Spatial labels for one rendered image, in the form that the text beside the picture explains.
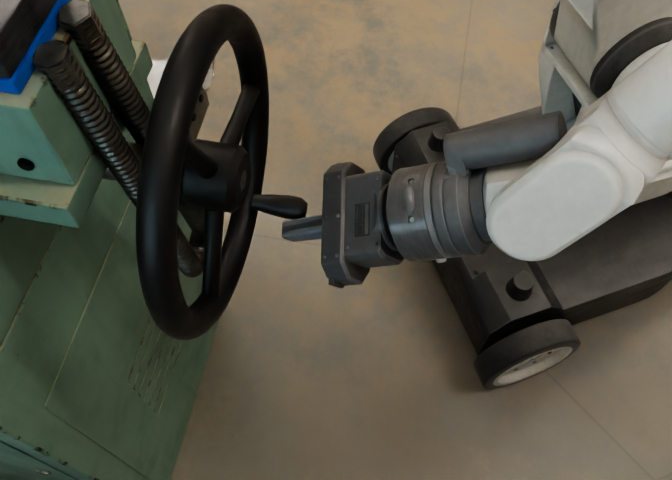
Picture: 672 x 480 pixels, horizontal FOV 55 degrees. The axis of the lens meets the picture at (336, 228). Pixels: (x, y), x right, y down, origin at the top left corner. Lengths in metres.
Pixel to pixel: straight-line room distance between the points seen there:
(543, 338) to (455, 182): 0.70
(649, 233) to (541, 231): 0.91
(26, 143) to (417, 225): 0.31
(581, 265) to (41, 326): 0.97
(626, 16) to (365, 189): 0.46
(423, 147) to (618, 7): 0.58
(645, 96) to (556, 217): 0.10
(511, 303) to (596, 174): 0.74
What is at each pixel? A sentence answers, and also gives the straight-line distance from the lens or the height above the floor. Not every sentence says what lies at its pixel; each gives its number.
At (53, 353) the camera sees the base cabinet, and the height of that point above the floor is 0.62.
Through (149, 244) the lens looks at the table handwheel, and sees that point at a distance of 0.46.
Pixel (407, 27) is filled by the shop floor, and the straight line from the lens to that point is 1.91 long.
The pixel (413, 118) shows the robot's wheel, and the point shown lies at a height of 0.20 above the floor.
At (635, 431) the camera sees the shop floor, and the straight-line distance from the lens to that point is 1.44.
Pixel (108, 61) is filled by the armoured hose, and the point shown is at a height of 0.93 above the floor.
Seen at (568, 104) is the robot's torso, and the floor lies 0.42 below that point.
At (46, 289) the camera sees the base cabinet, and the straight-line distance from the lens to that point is 0.72.
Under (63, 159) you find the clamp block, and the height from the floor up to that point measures 0.90.
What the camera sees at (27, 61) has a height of 0.97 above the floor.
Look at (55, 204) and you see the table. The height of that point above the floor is 0.87.
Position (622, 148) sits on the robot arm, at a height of 0.91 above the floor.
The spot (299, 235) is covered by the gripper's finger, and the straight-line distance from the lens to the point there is 0.66.
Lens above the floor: 1.28
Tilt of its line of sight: 60 degrees down
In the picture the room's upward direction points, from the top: straight up
